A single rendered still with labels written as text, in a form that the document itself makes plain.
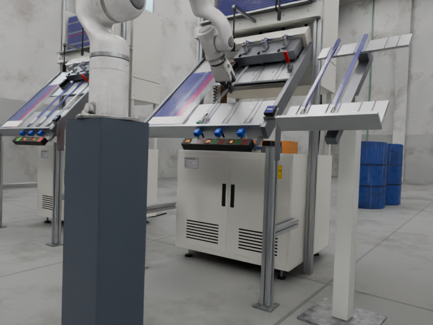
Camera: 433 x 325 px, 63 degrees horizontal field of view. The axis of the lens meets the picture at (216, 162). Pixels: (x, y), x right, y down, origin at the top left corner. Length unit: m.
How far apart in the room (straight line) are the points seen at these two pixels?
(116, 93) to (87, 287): 0.57
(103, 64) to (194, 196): 1.08
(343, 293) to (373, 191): 3.26
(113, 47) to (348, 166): 0.90
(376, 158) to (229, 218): 3.03
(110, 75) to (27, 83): 5.27
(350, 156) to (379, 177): 3.31
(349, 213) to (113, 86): 0.93
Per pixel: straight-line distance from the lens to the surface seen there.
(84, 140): 1.11
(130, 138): 1.11
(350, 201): 1.40
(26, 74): 6.38
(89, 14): 1.24
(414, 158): 11.27
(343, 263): 1.45
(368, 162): 4.62
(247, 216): 1.83
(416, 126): 11.32
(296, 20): 2.03
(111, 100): 1.12
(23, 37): 6.48
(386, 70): 11.70
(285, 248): 1.77
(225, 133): 1.53
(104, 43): 1.15
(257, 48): 1.99
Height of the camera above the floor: 0.61
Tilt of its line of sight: 2 degrees down
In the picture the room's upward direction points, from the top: 2 degrees clockwise
